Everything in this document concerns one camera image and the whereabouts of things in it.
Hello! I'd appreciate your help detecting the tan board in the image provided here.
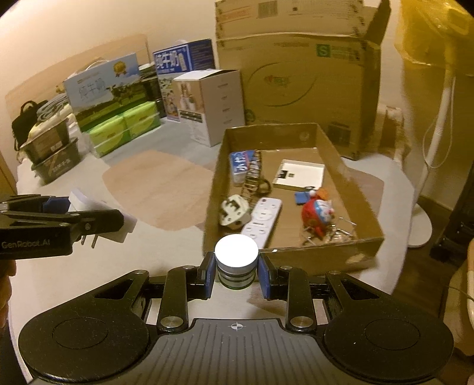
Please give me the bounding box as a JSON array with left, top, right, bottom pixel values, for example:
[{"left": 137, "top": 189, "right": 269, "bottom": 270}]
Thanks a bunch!
[{"left": 5, "top": 34, "right": 149, "bottom": 108}]

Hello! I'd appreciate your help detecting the blue milk carton box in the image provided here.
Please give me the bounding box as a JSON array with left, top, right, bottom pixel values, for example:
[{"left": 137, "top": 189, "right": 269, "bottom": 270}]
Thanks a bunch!
[{"left": 153, "top": 39, "right": 216, "bottom": 123}]

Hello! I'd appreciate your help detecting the clear plastic box blue label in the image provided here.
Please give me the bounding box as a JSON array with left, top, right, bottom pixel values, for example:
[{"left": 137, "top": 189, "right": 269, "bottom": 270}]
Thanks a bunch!
[{"left": 229, "top": 150, "right": 256, "bottom": 186}]

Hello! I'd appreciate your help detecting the person's left hand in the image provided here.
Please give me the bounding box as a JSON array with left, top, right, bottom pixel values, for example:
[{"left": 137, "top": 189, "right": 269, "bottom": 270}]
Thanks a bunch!
[{"left": 0, "top": 260, "right": 16, "bottom": 309}]

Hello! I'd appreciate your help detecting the white three-pin plug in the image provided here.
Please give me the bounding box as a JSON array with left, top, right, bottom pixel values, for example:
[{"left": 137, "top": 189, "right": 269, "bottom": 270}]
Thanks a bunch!
[{"left": 221, "top": 196, "right": 253, "bottom": 232}]

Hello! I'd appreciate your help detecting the black object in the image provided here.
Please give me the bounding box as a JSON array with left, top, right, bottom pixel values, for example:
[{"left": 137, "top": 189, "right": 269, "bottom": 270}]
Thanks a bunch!
[{"left": 430, "top": 174, "right": 474, "bottom": 263}]

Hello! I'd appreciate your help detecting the large brown cardboard box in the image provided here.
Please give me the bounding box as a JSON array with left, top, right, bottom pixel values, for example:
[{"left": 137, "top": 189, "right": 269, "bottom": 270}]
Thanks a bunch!
[{"left": 215, "top": 0, "right": 391, "bottom": 161}]

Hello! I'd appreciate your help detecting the shallow cardboard box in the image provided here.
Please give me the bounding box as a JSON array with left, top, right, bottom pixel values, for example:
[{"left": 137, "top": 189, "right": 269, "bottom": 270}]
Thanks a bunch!
[{"left": 203, "top": 123, "right": 386, "bottom": 276}]

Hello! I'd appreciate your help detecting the white charger adapter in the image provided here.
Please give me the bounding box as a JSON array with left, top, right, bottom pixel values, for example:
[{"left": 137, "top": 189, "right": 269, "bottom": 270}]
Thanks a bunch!
[{"left": 68, "top": 187, "right": 137, "bottom": 248}]

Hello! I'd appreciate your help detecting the wooden cabinet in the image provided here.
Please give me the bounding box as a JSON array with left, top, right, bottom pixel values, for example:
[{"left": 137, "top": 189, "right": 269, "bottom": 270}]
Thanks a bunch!
[{"left": 0, "top": 152, "right": 17, "bottom": 195}]

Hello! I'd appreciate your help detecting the white square plastic tray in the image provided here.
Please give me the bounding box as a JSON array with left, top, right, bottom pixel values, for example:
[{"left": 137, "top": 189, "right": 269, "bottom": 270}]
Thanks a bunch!
[{"left": 272, "top": 159, "right": 326, "bottom": 191}]

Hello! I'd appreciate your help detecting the brown coil spring stand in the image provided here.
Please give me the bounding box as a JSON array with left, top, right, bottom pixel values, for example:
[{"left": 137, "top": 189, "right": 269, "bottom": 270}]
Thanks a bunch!
[{"left": 239, "top": 150, "right": 273, "bottom": 206}]

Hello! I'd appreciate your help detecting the green milk carton box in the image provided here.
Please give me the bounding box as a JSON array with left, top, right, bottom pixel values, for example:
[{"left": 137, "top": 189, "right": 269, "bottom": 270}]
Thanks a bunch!
[{"left": 63, "top": 52, "right": 141, "bottom": 132}]

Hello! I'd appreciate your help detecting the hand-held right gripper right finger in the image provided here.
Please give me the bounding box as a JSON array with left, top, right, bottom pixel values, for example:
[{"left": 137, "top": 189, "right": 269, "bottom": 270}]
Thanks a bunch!
[{"left": 258, "top": 255, "right": 382, "bottom": 334}]

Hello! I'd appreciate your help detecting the blue cat robot toy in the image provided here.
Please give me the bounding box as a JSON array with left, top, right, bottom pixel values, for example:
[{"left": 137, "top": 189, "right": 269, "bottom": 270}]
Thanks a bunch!
[{"left": 301, "top": 188, "right": 336, "bottom": 238}]

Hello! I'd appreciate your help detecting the dark green box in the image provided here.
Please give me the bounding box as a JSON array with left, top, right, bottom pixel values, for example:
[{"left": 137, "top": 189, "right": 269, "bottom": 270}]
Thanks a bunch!
[{"left": 139, "top": 63, "right": 165, "bottom": 119}]

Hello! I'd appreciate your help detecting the stack of folded towels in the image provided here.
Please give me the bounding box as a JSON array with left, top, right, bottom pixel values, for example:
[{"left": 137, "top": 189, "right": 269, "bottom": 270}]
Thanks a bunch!
[{"left": 35, "top": 94, "right": 71, "bottom": 123}]

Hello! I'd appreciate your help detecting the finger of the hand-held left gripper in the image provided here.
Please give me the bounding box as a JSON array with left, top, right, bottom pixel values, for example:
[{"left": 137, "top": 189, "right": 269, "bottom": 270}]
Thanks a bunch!
[
  {"left": 0, "top": 194, "right": 71, "bottom": 215},
  {"left": 0, "top": 208, "right": 125, "bottom": 239}
]

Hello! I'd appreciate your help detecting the white remote control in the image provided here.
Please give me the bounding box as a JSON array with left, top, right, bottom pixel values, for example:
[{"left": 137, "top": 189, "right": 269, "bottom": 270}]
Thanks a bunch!
[{"left": 241, "top": 197, "right": 284, "bottom": 249}]

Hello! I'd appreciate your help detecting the white product box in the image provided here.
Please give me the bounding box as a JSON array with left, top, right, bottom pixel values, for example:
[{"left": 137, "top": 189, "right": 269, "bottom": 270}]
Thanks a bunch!
[{"left": 173, "top": 68, "right": 246, "bottom": 148}]

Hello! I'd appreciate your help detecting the small jar white lid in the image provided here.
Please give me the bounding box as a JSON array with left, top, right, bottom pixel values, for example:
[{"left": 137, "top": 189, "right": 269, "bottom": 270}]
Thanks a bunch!
[{"left": 215, "top": 233, "right": 260, "bottom": 290}]

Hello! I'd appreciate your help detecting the yellow plastic bag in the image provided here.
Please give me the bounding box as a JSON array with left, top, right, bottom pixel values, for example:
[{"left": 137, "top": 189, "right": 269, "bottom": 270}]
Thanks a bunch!
[{"left": 394, "top": 0, "right": 474, "bottom": 75}]

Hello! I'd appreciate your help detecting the metal wire stand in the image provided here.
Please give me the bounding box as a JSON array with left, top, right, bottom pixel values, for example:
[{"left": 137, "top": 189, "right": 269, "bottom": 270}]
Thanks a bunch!
[{"left": 302, "top": 218, "right": 358, "bottom": 247}]

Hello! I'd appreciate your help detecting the green tissue pack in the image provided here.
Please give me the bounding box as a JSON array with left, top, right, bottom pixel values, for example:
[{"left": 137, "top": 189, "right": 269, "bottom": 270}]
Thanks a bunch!
[
  {"left": 86, "top": 114, "right": 130, "bottom": 159},
  {"left": 123, "top": 101, "right": 161, "bottom": 140}
]

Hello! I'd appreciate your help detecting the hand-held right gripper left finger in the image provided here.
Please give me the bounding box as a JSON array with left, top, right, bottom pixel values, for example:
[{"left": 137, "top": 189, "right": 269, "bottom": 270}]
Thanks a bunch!
[{"left": 92, "top": 252, "right": 216, "bottom": 334}]

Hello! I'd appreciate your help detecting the white cable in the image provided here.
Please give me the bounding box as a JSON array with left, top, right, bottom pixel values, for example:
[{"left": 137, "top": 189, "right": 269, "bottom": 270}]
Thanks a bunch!
[{"left": 423, "top": 79, "right": 456, "bottom": 167}]

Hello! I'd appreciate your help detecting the black bag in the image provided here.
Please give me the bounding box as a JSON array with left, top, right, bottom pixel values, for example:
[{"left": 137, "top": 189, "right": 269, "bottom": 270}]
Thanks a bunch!
[{"left": 11, "top": 100, "right": 43, "bottom": 150}]

